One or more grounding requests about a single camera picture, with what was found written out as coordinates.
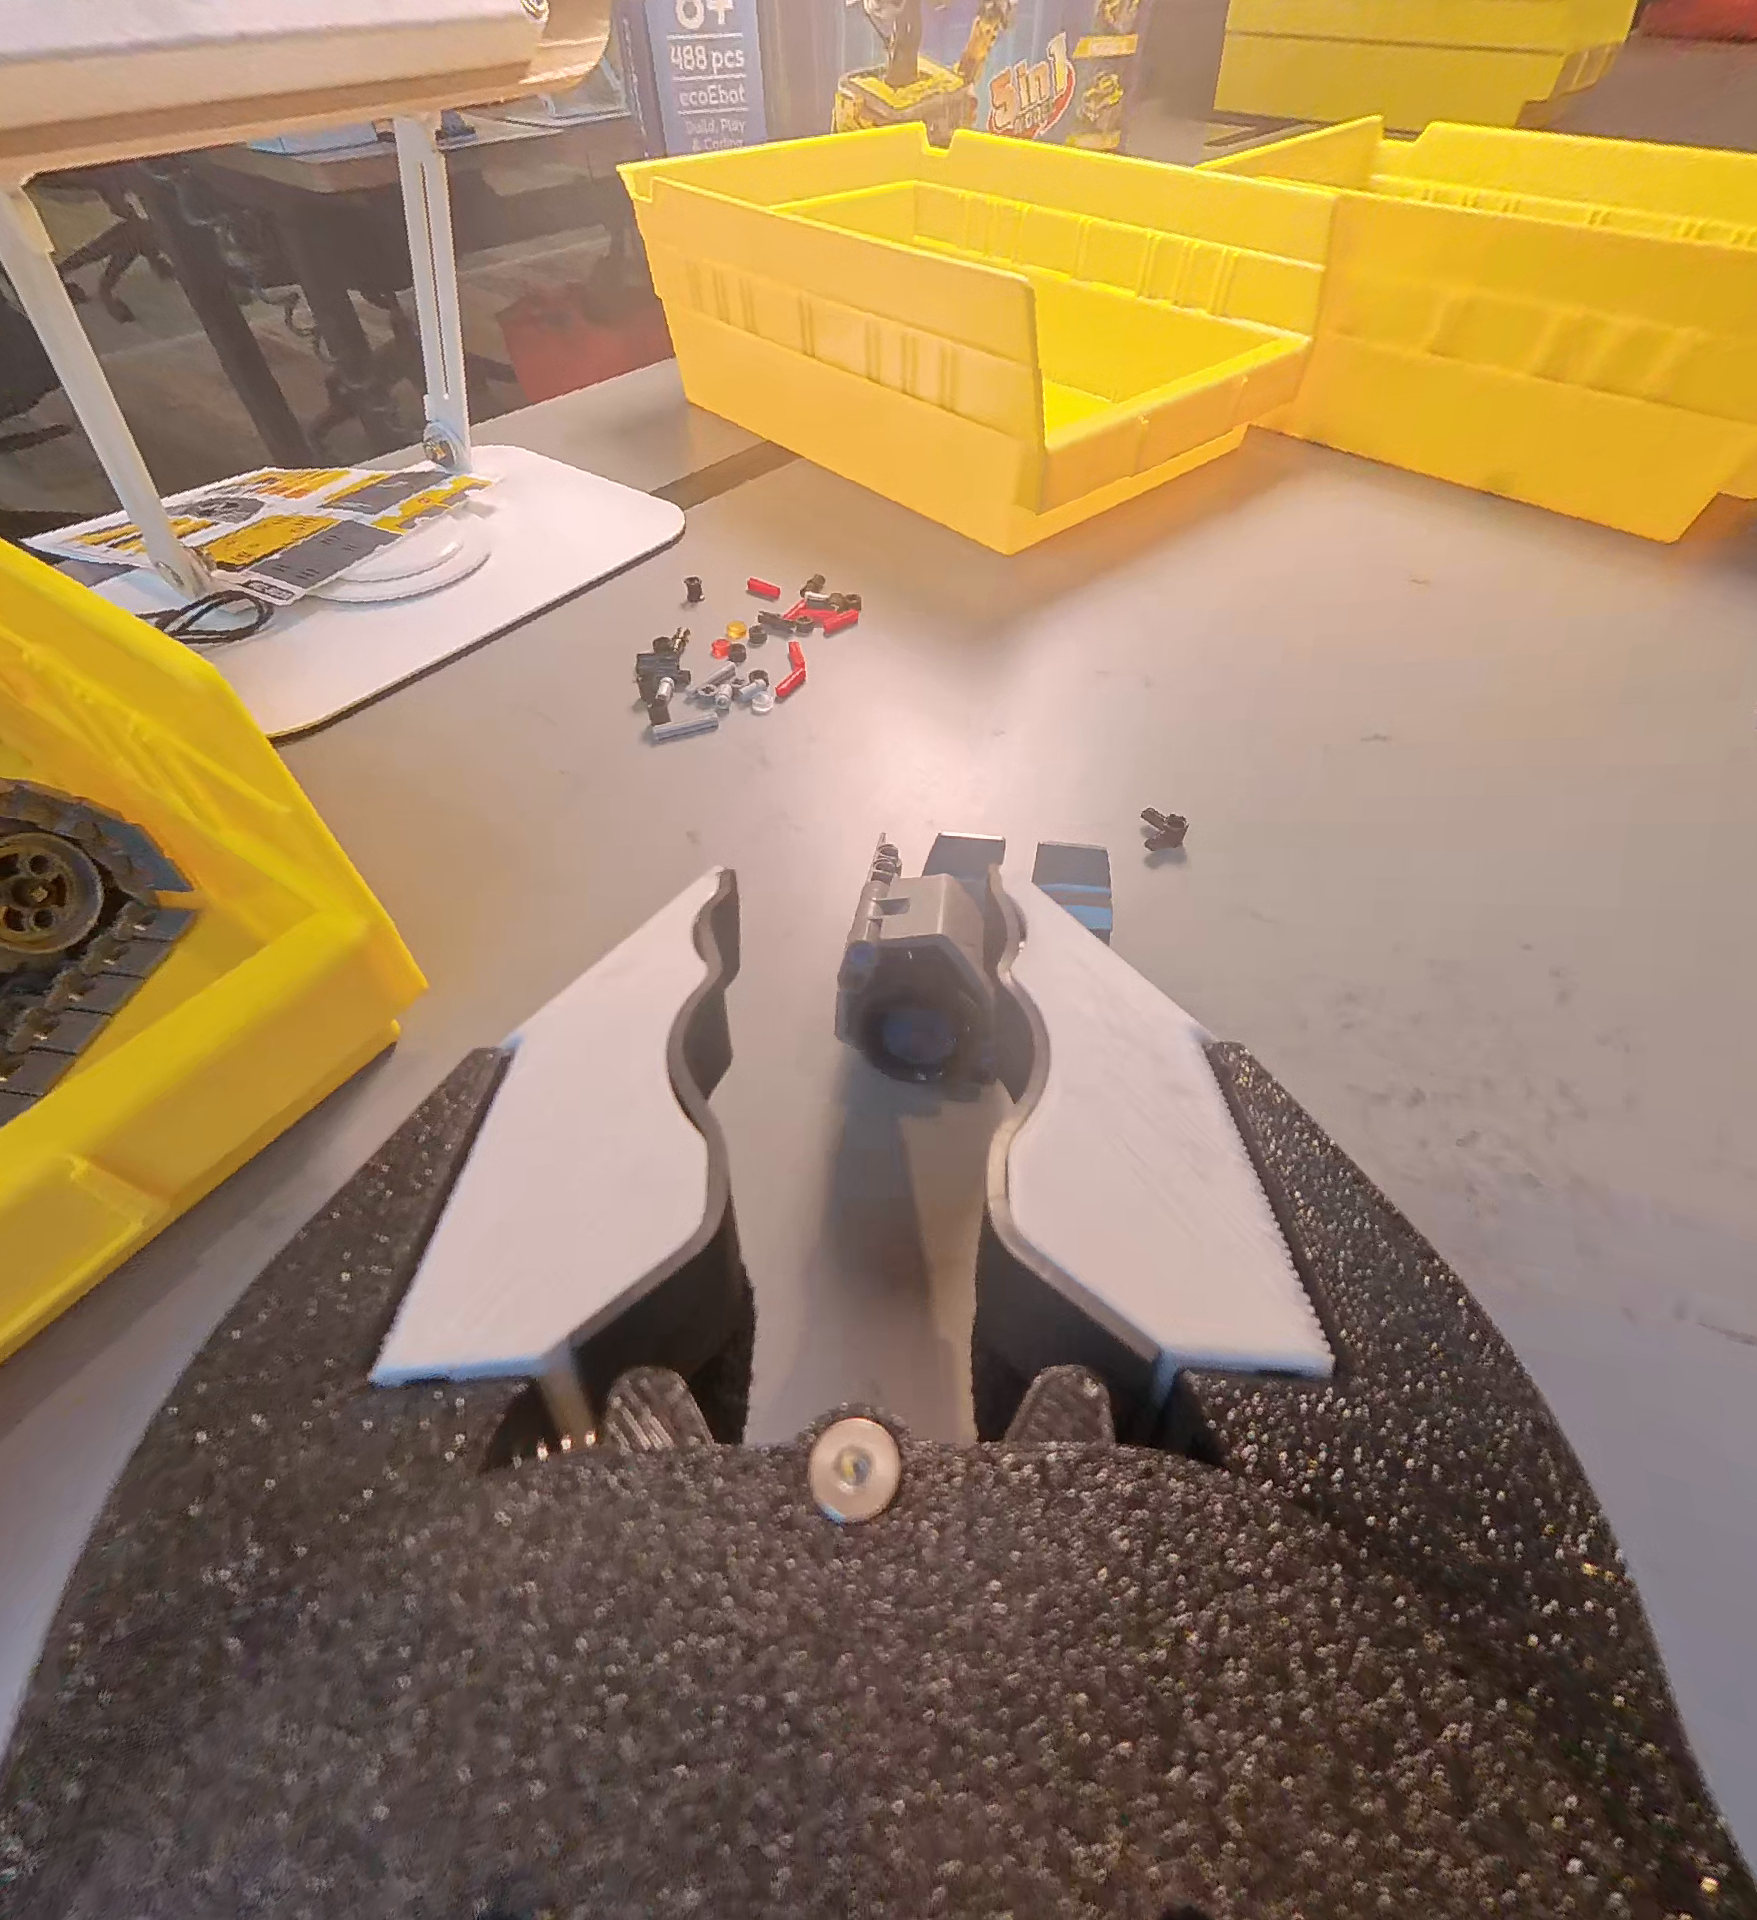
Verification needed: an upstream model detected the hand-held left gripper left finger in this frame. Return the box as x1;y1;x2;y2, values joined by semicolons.
368;865;744;1389

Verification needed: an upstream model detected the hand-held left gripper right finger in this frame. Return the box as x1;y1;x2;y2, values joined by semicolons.
974;867;1338;1382

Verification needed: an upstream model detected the grey toy brick assembly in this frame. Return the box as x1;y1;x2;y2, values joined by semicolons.
833;828;1117;1085

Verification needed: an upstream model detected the yellow plastic bin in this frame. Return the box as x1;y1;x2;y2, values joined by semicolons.
0;485;429;1428
1209;117;1757;545
1213;0;1639;130
619;118;1346;557

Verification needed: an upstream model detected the grey desk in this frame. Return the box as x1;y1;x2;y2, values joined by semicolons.
0;353;1757;1878

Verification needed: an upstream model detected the white desk stand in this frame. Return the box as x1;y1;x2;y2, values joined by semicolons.
0;0;688;740

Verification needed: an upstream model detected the yellow tracked toy vehicle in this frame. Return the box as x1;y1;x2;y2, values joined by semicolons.
0;712;205;1187

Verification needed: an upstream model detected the pile of small brick parts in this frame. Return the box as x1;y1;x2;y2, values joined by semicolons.
635;570;866;746

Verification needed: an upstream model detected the yellow grey instruction booklet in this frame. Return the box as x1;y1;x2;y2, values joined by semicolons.
31;466;496;601

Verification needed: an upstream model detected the red container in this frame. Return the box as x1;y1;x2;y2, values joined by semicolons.
494;285;673;408

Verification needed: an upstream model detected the blue-grey toy box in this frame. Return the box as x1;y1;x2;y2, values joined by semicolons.
611;0;1154;159

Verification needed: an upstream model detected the black cable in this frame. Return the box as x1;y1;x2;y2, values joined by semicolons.
143;592;280;650

